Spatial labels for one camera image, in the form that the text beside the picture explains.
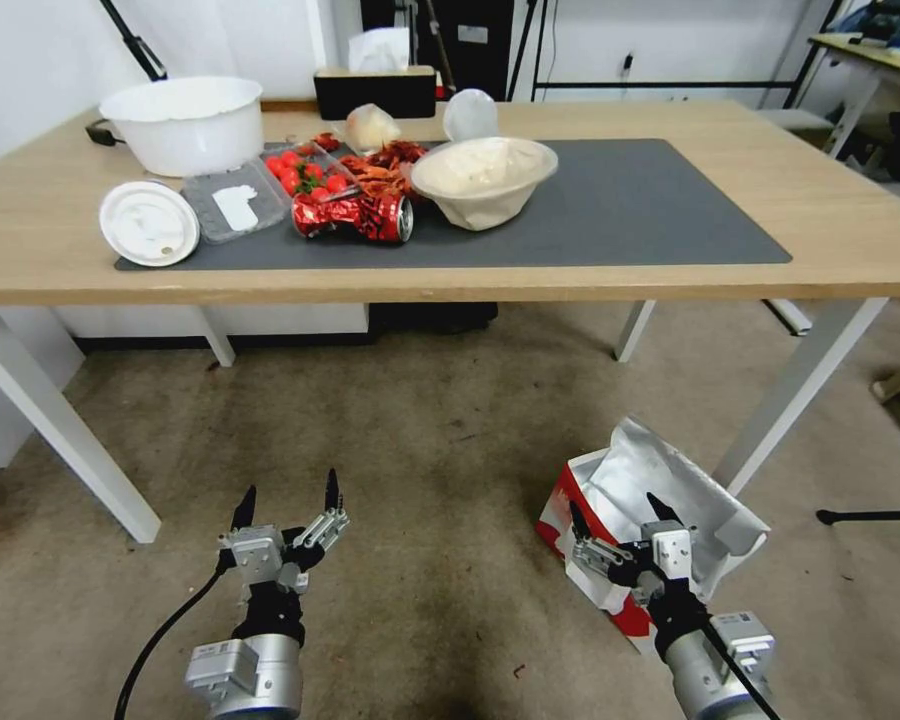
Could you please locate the paper bowl with clear lid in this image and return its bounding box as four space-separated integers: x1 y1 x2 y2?
409 136 560 232

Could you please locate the clear plastic tray lid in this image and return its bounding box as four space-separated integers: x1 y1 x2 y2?
180 158 289 245

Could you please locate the wooden table with white legs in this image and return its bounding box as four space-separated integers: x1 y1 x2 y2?
0 99 900 544

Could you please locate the pile of red crayfish shells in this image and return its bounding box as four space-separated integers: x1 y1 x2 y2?
311 131 430 204

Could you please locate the small clear plastic food bag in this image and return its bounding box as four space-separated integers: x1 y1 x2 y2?
344 103 403 154

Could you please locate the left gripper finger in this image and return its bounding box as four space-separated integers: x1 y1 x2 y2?
299 469 352 553
216 484 259 571

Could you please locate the grey desk mat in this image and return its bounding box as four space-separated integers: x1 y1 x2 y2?
113 137 793 272

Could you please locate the large white plastic bowl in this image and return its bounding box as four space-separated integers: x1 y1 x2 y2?
98 76 265 179

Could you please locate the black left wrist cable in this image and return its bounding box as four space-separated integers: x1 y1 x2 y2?
114 566 232 720

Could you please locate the white tissue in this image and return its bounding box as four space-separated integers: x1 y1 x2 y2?
347 29 412 75

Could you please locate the black metal frame stand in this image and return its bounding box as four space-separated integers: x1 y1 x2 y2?
504 0 847 112

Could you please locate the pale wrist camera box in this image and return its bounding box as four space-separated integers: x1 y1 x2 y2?
641 523 697 584
227 526 284 584

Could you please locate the red foil-lined delivery bag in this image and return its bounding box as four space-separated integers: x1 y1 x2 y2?
535 416 772 655

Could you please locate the black bag under table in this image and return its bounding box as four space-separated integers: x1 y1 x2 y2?
369 301 501 337

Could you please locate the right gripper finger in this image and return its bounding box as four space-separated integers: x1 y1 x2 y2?
567 500 636 579
647 491 700 541

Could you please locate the black tissue box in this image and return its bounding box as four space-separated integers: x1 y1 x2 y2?
312 65 438 121

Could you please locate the black stand foot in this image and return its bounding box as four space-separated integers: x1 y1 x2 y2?
815 508 900 526

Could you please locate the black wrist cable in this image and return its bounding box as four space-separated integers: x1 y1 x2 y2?
688 588 783 720
114 566 232 720

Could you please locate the black cabinet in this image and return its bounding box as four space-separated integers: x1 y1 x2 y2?
360 0 514 103

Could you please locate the black tripod leg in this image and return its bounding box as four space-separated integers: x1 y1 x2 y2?
98 0 169 82

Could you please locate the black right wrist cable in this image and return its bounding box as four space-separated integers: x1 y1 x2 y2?
688 588 783 720

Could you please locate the clear tray of cherry tomatoes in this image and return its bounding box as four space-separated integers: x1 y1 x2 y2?
260 140 361 202

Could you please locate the low white cabinet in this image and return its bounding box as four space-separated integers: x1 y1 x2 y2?
53 302 370 348

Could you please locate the white round paper lid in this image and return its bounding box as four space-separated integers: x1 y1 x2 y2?
98 180 201 269

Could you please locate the pale desk with white legs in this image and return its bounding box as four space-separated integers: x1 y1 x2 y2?
808 29 900 160

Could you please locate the clear round plastic lid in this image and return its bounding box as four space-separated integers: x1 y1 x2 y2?
443 88 498 145

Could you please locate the crushed red drink can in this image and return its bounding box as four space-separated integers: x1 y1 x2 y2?
291 192 415 246

